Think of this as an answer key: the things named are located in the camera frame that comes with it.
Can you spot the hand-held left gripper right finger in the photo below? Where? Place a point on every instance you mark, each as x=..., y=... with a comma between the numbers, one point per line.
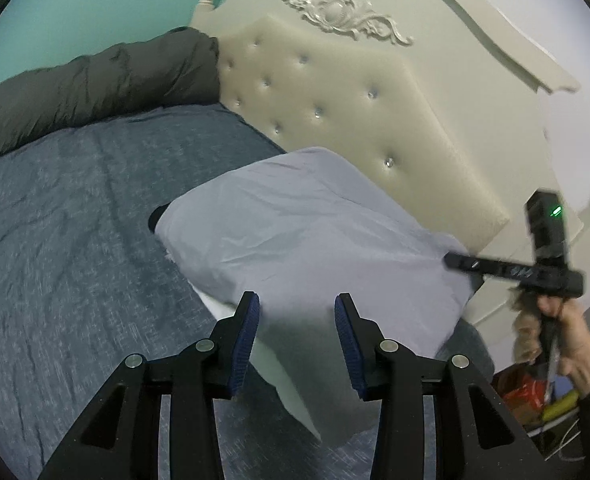
x=347, y=345

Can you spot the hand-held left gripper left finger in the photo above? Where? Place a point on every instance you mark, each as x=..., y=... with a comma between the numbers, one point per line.
x=247, y=340

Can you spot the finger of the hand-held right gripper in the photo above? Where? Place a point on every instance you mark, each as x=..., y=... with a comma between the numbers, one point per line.
x=467, y=262

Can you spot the light grey jacket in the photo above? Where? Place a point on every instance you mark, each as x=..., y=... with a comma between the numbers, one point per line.
x=300, y=220

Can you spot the person's right hand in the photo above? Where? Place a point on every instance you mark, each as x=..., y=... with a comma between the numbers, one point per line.
x=582, y=345

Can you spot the white folded t-shirt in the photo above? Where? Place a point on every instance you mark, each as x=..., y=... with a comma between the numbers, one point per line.
x=295, y=390

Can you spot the yellow green tube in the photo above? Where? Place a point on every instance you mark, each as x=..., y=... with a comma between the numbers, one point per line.
x=560, y=405

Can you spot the cream tufted headboard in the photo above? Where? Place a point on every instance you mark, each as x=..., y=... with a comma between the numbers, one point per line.
x=350, y=110

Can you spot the dark grey rolled duvet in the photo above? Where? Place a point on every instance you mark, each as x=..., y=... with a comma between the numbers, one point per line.
x=100, y=85

